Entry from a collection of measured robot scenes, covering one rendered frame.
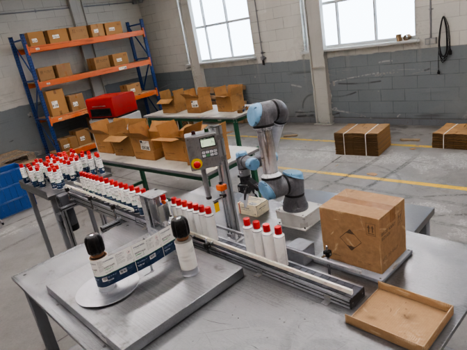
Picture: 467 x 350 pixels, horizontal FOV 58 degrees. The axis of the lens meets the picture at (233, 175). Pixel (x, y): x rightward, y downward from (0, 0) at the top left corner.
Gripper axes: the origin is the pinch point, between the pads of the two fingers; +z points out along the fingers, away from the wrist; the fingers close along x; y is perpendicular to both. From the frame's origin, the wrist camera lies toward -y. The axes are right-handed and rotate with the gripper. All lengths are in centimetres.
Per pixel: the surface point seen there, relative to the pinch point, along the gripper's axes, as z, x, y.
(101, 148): -2, -71, 305
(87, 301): -1, 118, 4
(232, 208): -13.7, 33.4, -15.5
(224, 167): -38, 34, -16
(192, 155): -49, 46, -7
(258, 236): -12, 52, -49
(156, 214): -14, 56, 25
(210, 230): -7, 49, -12
